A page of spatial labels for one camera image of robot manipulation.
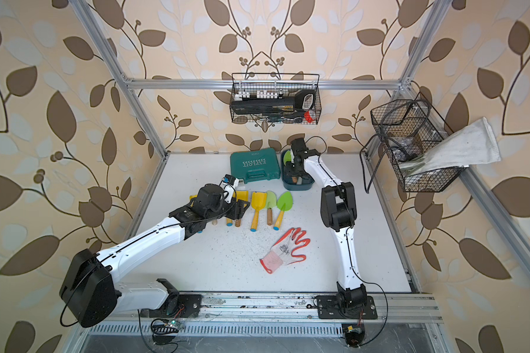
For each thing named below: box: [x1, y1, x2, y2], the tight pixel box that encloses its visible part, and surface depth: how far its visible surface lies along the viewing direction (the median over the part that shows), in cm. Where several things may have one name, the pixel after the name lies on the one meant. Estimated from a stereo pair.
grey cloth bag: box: [401, 116, 502, 176], surface depth 59 cm
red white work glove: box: [259, 227, 311, 274], surface depth 87 cm
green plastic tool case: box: [230, 147, 282, 184], surface depth 112 cm
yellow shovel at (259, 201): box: [250, 191, 268, 233], surface depth 103 cm
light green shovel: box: [265, 190, 277, 226], surface depth 103 cm
